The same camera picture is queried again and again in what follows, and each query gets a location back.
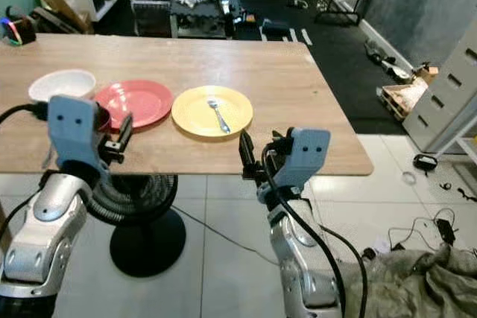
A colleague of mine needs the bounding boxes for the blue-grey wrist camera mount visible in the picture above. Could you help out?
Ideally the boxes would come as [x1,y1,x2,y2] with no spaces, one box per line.
[277,127,333,191]
[46,94,108,186]

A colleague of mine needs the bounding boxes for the camouflage cloth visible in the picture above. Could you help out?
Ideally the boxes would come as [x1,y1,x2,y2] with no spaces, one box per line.
[338,242,477,318]

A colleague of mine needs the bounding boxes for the silver metal fork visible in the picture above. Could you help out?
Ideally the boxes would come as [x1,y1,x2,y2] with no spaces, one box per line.
[206,99,231,135]

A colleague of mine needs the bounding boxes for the white drawer cabinet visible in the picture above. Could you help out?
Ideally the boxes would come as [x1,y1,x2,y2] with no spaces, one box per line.
[401,37,477,156]

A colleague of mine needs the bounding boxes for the brown cardboard sheet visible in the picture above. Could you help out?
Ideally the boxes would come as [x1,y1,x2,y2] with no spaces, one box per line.
[33,0,95,35]

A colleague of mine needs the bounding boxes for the black power adapter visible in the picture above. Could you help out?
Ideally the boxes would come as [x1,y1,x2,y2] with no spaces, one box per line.
[435,217,461,246]

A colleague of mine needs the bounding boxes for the white bowl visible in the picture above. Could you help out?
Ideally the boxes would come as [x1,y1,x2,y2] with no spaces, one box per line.
[28,69,97,105]

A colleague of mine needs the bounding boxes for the black pen holder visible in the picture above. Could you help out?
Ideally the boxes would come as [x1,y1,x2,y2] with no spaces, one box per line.
[3,15,37,45]

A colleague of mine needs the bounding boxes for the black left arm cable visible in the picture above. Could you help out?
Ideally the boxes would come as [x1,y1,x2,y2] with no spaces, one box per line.
[0,102,51,255]

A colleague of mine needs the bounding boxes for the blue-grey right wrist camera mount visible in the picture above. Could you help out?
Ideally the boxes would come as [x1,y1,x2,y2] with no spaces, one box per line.
[277,127,333,191]

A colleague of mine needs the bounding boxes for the wooden dining table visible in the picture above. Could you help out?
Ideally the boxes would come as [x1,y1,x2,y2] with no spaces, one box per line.
[0,34,375,179]

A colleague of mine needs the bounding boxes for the thin black fan cable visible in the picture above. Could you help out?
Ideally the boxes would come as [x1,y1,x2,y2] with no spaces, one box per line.
[176,205,281,268]

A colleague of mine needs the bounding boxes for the small black floor device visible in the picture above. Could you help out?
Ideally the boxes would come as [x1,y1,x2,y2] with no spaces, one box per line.
[413,153,441,173]

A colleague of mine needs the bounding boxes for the yellow plate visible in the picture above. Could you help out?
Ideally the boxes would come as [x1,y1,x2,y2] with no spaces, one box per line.
[171,85,255,139]

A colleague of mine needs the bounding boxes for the grey cluttered cart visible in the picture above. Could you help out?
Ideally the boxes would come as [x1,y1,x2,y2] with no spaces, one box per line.
[168,0,245,40]

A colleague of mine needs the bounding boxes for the small wooden pallet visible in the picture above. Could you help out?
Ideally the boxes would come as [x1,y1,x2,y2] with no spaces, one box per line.
[377,78,430,122]

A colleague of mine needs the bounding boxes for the red plate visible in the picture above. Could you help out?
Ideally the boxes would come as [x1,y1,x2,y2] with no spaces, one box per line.
[92,79,174,130]

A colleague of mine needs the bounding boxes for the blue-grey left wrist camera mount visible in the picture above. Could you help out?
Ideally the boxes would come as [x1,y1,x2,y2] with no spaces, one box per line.
[46,94,108,186]

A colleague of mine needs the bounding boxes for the black floor fan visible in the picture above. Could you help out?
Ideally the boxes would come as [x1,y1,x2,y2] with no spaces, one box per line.
[91,174,188,279]

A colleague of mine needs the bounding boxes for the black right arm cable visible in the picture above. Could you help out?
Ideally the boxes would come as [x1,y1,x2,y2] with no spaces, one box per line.
[262,148,370,318]

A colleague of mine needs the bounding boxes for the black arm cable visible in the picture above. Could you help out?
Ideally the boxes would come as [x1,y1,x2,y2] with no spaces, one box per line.
[0,102,51,255]
[262,148,370,318]

